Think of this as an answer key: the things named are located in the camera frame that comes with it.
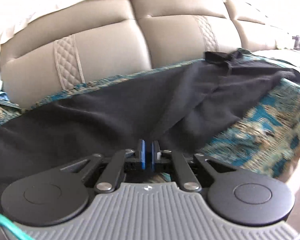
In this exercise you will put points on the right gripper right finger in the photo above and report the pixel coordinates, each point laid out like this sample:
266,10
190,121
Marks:
194,171

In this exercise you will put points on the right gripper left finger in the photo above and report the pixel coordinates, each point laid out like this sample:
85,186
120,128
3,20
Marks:
77,173

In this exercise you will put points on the teal patterned sofa throw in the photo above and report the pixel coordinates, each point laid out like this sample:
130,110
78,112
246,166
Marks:
266,140

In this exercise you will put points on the black pants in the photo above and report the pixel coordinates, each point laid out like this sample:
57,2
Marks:
181,108

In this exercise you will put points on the beige leather sofa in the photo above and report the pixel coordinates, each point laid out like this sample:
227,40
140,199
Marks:
96,39

